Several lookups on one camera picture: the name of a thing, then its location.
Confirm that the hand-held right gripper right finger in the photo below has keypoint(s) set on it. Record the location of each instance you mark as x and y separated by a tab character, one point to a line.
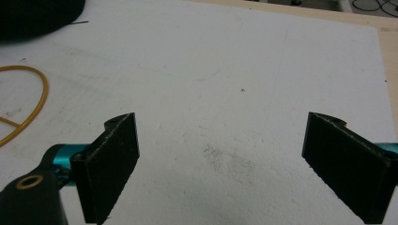
347	165

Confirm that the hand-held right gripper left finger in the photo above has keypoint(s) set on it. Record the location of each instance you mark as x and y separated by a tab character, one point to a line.
104	168

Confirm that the yellow rubber band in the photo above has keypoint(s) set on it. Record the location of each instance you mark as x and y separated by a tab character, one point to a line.
40	103

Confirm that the dark cloth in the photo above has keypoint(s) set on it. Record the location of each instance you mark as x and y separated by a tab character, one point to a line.
34	15

